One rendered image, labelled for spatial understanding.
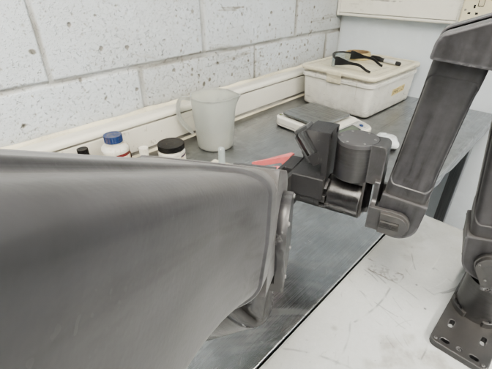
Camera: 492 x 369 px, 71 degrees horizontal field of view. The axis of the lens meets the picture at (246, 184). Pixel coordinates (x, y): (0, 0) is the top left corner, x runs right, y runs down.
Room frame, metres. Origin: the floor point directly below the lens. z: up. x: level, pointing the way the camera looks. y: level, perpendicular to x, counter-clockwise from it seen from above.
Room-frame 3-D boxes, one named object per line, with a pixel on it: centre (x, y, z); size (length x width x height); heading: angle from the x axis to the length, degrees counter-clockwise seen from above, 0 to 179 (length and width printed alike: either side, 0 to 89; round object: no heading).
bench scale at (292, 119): (1.05, -0.25, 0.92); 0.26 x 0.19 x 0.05; 41
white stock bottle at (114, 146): (0.74, 0.31, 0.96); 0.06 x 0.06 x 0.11
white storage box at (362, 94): (1.35, -0.44, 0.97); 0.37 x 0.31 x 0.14; 134
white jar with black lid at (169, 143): (0.78, 0.19, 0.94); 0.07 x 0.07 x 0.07
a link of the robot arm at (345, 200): (0.44, -0.16, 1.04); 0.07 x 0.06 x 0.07; 59
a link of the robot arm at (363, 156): (0.42, -0.18, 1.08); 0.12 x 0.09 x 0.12; 60
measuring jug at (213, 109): (0.93, 0.10, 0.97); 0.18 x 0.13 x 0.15; 87
